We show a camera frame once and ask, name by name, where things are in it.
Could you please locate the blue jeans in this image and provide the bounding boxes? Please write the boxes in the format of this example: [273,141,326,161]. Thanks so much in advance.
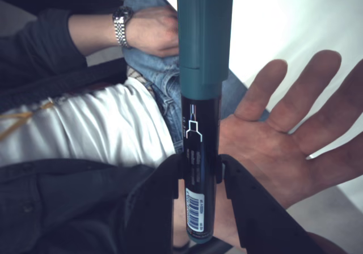
[121,0,270,155]

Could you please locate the yellow lanyard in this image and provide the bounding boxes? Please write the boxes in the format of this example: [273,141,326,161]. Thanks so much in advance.
[0,100,54,141]

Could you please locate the white t-shirt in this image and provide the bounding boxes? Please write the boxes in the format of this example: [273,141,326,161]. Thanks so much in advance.
[0,77,176,168]

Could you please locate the silver wristwatch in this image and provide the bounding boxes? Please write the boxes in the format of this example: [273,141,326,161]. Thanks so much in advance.
[112,6,134,49]

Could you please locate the person's left forearm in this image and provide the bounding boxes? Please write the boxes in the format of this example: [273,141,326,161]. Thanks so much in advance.
[67,12,119,58]

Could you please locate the person's left hand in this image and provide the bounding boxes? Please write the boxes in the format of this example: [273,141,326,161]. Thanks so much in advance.
[124,6,180,58]

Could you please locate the person's right hand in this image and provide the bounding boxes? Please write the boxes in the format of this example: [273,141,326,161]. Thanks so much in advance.
[220,49,363,209]

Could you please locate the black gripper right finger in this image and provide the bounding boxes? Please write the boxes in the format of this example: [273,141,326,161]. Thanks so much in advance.
[218,154,321,254]

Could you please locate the man in grey shirt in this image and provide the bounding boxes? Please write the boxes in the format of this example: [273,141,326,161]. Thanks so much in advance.
[0,0,182,254]

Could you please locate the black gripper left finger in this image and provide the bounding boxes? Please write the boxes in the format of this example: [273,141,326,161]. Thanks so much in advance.
[124,154,185,254]

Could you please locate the green capped black marker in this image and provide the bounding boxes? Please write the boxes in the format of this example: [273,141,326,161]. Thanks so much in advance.
[175,0,235,245]

